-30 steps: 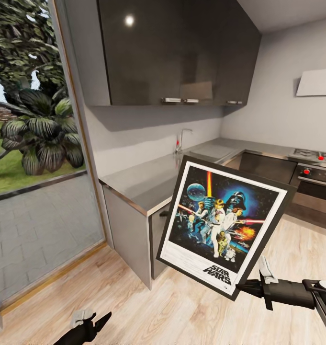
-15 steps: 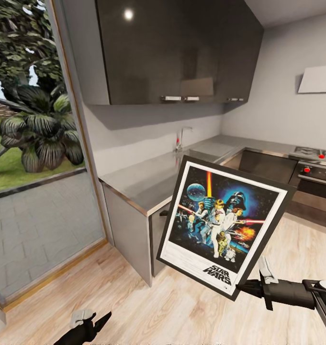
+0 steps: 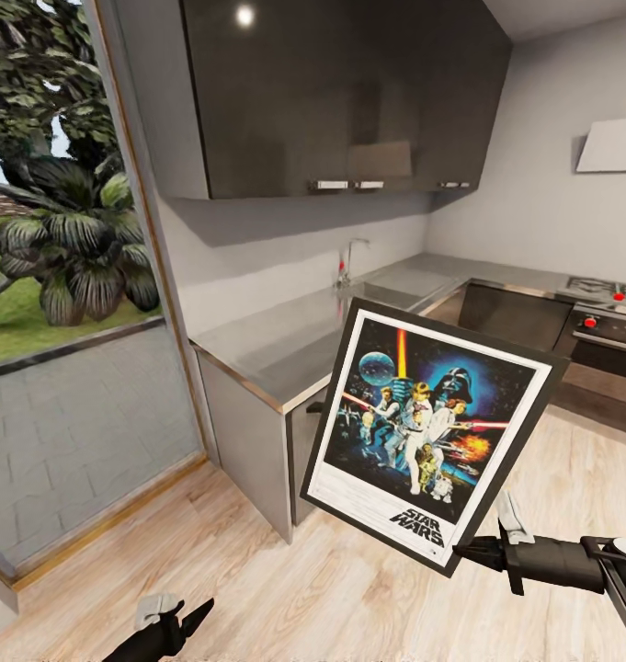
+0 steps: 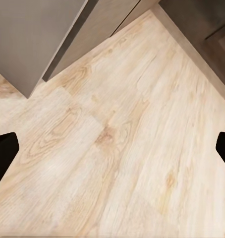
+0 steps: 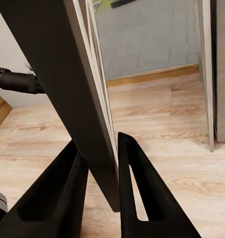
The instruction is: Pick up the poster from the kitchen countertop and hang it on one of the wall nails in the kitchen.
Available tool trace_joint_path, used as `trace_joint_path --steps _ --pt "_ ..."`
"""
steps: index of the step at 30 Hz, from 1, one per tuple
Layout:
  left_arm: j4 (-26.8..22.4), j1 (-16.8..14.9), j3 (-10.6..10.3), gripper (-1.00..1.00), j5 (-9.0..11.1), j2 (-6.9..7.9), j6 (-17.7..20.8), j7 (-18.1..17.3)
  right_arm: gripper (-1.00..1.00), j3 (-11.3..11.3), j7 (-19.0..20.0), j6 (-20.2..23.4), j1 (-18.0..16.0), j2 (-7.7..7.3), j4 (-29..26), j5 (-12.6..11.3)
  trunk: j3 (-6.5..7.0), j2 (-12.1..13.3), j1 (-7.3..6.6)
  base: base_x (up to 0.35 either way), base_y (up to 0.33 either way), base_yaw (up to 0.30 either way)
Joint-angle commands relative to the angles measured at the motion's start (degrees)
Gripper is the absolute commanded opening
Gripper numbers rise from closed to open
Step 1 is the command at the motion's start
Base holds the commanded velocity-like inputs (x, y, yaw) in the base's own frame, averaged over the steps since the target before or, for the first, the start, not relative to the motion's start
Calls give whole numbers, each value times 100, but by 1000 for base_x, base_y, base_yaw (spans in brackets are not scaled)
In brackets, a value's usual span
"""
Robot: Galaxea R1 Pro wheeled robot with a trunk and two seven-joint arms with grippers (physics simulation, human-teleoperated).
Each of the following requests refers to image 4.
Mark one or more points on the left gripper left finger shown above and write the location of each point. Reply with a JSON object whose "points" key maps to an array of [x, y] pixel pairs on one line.
{"points": [[9, 148]]}

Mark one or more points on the dishwasher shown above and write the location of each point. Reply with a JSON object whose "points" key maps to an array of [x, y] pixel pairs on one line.
{"points": [[96, 23]]}

